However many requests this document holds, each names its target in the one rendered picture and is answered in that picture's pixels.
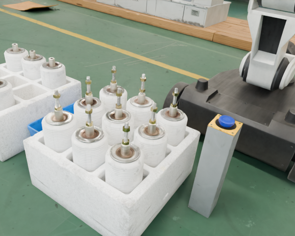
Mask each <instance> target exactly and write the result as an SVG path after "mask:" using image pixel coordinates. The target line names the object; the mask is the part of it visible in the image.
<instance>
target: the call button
mask: <svg viewBox="0 0 295 236"><path fill-rule="evenodd" d="M219 122H220V125H222V126H224V127H231V126H233V125H234V123H235V120H234V119H233V118H232V117H230V116H227V115H223V116H220V117H219Z"/></svg>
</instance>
